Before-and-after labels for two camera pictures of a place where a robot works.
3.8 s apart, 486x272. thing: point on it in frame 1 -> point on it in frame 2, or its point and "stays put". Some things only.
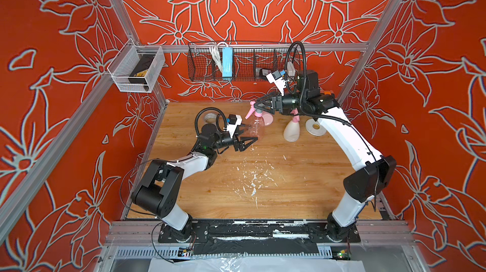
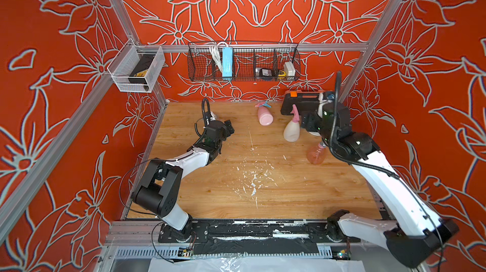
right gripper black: (278, 104) -> (311, 117)
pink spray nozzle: (295, 117) stays put
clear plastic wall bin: (135, 68) stays put
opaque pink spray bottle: (267, 118) stays put
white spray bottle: (292, 131) stays put
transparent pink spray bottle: (255, 128) -> (316, 155)
